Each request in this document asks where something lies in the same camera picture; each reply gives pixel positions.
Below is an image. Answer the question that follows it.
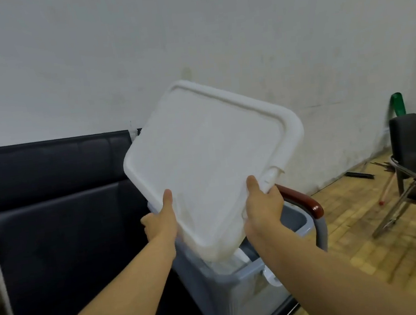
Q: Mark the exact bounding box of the person's left hand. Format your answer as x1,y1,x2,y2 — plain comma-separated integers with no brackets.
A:
137,188,181,254

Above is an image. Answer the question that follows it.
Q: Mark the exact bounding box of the person's right hand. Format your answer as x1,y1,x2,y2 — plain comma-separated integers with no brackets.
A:
238,171,289,242

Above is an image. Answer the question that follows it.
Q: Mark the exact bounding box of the white bin lid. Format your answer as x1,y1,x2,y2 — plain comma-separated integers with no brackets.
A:
114,67,319,271

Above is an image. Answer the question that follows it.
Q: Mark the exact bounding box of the blue-grey plastic bin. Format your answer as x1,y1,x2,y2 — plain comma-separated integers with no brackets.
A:
147,183,320,315

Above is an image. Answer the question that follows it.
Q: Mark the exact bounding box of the person's left forearm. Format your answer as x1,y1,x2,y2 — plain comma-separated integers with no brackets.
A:
24,237,185,315

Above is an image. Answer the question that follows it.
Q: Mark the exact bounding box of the person's right forearm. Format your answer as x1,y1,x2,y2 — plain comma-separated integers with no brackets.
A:
246,210,416,315

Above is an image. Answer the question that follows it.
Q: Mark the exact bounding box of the brown wooden armrest pad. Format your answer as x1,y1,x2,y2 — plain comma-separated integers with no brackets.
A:
275,179,325,224

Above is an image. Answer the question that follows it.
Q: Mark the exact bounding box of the gray metal bench armrest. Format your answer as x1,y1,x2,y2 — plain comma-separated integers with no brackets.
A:
312,216,330,253

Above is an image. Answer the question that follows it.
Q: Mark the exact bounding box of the thin black bar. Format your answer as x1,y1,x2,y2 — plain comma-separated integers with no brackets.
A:
344,168,376,183

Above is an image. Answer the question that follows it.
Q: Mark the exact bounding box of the red-tipped wooden stick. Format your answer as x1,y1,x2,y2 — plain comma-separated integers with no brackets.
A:
375,169,402,207

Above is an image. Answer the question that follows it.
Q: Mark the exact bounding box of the black metal-frame chair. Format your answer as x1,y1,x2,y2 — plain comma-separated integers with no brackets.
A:
359,113,416,254

